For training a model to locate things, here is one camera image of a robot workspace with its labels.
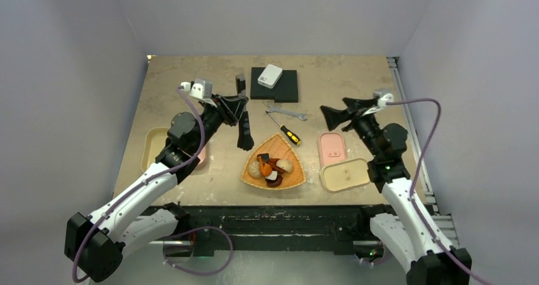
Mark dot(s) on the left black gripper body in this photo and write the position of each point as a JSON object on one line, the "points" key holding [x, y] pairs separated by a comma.
{"points": [[213, 116]]}

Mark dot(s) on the pink lunch box lid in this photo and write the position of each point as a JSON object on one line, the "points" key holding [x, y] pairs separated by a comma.
{"points": [[331, 148]]}

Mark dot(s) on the black table front frame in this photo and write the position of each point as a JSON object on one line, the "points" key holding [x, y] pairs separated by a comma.
{"points": [[340, 229]]}

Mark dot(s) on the dark red round food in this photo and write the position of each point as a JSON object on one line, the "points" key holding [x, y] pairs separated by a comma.
{"points": [[274, 183]]}

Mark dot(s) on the beige lunch box lid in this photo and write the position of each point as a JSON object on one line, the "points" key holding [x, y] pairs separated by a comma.
{"points": [[345, 175]]}

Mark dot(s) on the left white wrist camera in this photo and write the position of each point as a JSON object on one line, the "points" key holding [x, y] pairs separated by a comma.
{"points": [[199, 88]]}

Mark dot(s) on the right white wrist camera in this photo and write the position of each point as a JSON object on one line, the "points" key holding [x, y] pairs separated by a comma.
{"points": [[383, 97]]}

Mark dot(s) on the beige lunch box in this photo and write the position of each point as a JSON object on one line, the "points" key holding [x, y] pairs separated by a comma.
{"points": [[153, 145]]}

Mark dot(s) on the white black sushi piece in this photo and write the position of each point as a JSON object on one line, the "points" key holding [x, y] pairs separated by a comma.
{"points": [[272, 176]]}

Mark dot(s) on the woven bamboo basket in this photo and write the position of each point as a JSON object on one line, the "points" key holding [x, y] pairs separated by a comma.
{"points": [[276, 146]]}

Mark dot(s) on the dark red sausage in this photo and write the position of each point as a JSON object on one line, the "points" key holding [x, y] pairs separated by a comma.
{"points": [[272, 162]]}

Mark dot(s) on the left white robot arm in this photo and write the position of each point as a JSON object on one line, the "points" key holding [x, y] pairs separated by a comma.
{"points": [[96, 243]]}

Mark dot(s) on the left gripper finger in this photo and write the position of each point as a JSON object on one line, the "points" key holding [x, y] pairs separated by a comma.
{"points": [[240, 85], [245, 140]]}

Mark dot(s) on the aluminium rail right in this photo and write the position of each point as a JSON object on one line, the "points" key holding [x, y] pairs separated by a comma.
{"points": [[424, 180]]}

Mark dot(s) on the silver wrench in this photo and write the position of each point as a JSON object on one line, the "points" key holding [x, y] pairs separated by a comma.
{"points": [[301, 116]]}

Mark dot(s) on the black metal tongs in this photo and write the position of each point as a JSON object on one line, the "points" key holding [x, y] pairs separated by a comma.
{"points": [[242, 104]]}

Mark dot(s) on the yellow black screwdriver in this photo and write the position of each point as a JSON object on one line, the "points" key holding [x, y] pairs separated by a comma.
{"points": [[292, 137]]}

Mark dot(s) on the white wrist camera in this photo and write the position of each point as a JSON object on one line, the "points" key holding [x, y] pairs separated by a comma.
{"points": [[199, 88], [383, 97]]}

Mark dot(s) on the black foam block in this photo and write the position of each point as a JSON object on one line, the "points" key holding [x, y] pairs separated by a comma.
{"points": [[286, 89]]}

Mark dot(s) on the orange fried chicken piece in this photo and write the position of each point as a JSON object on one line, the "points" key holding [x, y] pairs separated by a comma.
{"points": [[264, 168]]}

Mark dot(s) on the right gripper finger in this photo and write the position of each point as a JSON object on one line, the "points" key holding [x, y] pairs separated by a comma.
{"points": [[359, 103], [335, 117]]}

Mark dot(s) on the white small box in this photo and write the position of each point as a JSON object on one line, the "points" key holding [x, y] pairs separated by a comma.
{"points": [[270, 76]]}

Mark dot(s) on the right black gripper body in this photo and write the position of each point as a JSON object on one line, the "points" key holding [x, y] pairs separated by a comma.
{"points": [[364, 126]]}

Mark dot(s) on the beige steamed bun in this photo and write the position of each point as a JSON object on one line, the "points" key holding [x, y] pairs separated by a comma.
{"points": [[253, 169], [285, 164]]}

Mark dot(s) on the pink lunch box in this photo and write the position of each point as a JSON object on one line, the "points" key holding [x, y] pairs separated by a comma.
{"points": [[203, 159]]}

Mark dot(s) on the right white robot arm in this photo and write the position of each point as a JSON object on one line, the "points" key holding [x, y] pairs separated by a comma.
{"points": [[425, 253]]}

